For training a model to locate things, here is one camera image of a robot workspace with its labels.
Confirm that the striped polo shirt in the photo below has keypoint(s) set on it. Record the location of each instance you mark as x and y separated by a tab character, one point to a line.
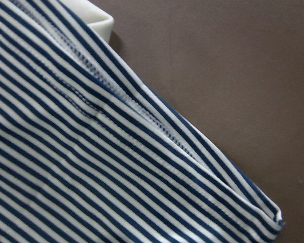
89	153

